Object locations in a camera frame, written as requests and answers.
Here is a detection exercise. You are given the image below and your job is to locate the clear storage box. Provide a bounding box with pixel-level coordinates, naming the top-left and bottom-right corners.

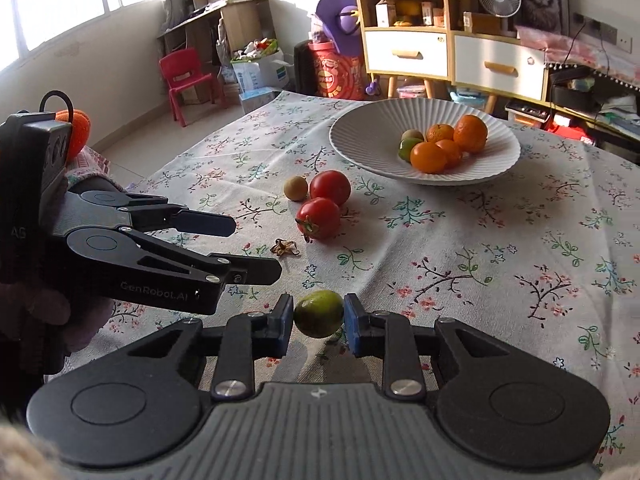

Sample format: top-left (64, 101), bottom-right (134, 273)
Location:
top-left (505, 100), bottom-right (551, 126)

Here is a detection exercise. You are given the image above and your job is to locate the window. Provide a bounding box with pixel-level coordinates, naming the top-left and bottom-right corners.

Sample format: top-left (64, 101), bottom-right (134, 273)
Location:
top-left (0, 0), bottom-right (166, 76)

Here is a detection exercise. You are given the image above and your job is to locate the green lime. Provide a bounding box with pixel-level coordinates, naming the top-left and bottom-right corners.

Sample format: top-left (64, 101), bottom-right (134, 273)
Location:
top-left (293, 290), bottom-right (345, 339)

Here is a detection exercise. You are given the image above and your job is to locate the wooden cabinet white drawer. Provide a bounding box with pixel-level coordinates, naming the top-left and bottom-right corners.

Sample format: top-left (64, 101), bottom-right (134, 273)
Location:
top-left (450, 10), bottom-right (551, 116)

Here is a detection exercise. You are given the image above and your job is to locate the black cable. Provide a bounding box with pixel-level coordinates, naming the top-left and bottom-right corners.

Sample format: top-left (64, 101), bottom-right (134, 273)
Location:
top-left (39, 91), bottom-right (76, 123)

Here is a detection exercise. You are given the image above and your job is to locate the small white carton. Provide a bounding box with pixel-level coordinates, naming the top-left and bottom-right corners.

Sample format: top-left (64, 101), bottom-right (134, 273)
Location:
top-left (375, 0), bottom-right (398, 28)

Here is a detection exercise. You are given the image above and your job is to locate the purple foam toy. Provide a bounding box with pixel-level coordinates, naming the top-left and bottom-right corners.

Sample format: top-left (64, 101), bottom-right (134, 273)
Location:
top-left (315, 0), bottom-right (362, 58)

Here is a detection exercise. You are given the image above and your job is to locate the red tomato with green calyx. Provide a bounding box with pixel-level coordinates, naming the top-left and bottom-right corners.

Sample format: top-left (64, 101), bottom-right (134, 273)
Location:
top-left (296, 197), bottom-right (342, 240)

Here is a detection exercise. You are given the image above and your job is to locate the red flat box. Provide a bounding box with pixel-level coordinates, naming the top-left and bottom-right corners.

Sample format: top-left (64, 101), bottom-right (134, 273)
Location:
top-left (547, 112), bottom-right (591, 141)

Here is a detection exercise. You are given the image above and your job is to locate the white box of toys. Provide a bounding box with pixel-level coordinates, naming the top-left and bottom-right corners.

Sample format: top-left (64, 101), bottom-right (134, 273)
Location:
top-left (231, 37), bottom-right (292, 93)

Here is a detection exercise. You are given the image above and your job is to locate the large mandarin orange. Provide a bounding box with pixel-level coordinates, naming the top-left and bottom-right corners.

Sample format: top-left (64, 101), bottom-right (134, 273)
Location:
top-left (453, 114), bottom-right (488, 154)

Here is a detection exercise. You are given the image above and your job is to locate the person's right forearm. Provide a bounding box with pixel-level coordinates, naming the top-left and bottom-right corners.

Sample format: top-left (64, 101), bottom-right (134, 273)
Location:
top-left (0, 422), bottom-right (63, 480)

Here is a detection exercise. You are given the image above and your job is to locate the small orange persimmon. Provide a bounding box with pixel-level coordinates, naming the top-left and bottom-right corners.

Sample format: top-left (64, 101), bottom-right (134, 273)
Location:
top-left (410, 141), bottom-right (448, 175)
top-left (436, 139), bottom-right (463, 168)

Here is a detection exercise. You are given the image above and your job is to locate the orange knitted item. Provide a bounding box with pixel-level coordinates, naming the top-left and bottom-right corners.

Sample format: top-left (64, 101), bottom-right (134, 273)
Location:
top-left (55, 107), bottom-right (94, 161)

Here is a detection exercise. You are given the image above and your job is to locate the red printed bucket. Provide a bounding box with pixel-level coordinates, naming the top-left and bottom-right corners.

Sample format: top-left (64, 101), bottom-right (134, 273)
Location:
top-left (307, 40), bottom-right (371, 102)

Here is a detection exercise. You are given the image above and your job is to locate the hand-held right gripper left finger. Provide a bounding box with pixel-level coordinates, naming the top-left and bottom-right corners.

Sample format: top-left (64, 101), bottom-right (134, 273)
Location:
top-left (131, 294), bottom-right (296, 402)

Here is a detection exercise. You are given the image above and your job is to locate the wooden cabinet with shelf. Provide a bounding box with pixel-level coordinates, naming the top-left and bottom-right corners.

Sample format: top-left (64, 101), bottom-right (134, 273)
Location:
top-left (350, 0), bottom-right (453, 101)

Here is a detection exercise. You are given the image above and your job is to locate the black upright appliance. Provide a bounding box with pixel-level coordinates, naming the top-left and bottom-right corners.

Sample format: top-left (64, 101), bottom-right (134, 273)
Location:
top-left (292, 40), bottom-right (313, 96)

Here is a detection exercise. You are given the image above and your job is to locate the brown cardboard box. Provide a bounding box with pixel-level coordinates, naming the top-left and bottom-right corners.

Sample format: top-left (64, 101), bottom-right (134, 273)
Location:
top-left (462, 11), bottom-right (503, 35)

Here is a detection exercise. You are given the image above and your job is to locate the wall socket strip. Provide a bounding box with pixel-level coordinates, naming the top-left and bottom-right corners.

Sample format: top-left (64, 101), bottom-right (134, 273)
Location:
top-left (572, 12), bottom-right (633, 46)

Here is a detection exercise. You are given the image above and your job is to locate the pink printed blanket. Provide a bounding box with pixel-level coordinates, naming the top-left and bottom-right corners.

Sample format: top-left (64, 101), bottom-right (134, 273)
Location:
top-left (65, 146), bottom-right (113, 183)

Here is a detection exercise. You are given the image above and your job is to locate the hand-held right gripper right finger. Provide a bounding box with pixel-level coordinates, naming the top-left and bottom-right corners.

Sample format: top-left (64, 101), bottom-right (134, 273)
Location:
top-left (343, 294), bottom-right (506, 401)

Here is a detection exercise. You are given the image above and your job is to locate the low wooden media cabinet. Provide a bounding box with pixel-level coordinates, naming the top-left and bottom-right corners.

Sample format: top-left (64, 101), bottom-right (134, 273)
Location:
top-left (547, 65), bottom-right (640, 166)

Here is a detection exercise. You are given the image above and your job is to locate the stack of papers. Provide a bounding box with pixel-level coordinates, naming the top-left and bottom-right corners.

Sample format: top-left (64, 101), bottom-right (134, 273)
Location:
top-left (597, 95), bottom-right (640, 136)

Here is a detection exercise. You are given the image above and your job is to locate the clear box blue lid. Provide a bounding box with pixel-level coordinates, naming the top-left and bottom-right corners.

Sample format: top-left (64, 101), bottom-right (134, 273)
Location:
top-left (447, 87), bottom-right (488, 111)

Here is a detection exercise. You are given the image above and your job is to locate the wooden desk with shelves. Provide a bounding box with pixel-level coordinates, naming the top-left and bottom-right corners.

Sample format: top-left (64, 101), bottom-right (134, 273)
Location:
top-left (157, 0), bottom-right (266, 106)

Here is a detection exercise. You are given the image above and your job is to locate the person's left hand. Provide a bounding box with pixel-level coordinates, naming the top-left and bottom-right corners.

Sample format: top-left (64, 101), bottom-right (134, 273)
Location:
top-left (0, 281), bottom-right (113, 353)

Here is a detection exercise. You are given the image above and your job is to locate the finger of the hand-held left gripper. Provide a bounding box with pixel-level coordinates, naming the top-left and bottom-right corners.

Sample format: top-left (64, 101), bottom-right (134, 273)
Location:
top-left (107, 192), bottom-right (237, 237)
top-left (112, 230), bottom-right (283, 317)

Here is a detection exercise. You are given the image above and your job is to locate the pink beaded cloth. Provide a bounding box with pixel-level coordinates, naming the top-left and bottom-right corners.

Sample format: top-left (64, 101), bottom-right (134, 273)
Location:
top-left (515, 25), bottom-right (640, 93)

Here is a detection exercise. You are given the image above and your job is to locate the floral tablecloth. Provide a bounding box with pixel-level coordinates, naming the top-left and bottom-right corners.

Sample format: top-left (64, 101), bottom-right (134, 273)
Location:
top-left (97, 91), bottom-right (640, 471)

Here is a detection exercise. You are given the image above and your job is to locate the light blue box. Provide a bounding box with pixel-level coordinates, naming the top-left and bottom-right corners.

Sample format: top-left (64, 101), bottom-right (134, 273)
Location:
top-left (239, 87), bottom-right (276, 116)

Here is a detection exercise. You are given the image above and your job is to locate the white ribbed plate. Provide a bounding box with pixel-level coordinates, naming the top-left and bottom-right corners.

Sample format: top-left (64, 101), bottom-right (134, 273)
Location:
top-left (328, 98), bottom-right (522, 187)

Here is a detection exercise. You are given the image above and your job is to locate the red plastic chair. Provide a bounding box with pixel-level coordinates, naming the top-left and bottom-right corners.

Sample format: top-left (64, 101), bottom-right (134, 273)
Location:
top-left (159, 49), bottom-right (226, 127)

